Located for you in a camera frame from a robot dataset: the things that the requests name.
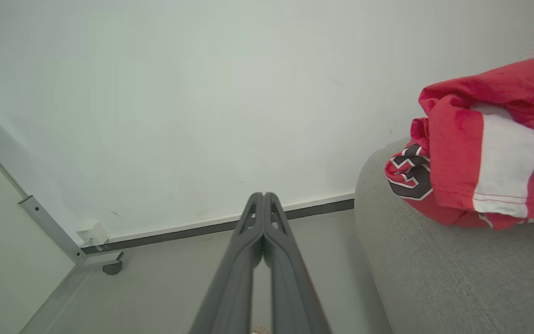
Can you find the white wall socket box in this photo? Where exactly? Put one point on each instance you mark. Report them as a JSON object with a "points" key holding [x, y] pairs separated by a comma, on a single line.
{"points": [[93, 233]]}

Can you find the black white baseboard strip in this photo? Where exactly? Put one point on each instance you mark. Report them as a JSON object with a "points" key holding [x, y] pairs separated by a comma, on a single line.
{"points": [[193, 229]]}

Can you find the grey fabric sofa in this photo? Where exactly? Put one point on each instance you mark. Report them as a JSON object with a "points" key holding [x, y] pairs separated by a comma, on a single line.
{"points": [[452, 273]]}

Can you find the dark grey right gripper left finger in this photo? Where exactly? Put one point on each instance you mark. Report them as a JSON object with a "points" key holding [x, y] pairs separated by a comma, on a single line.
{"points": [[230, 287]]}

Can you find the dark caster wheel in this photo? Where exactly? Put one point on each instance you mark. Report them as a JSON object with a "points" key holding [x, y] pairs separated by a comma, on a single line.
{"points": [[112, 268]]}

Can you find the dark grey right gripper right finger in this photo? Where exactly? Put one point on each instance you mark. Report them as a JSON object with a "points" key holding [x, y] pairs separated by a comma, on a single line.
{"points": [[290, 287]]}

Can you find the red white basketball jersey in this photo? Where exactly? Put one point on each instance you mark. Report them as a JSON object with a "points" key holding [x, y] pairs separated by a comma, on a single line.
{"points": [[457, 157]]}

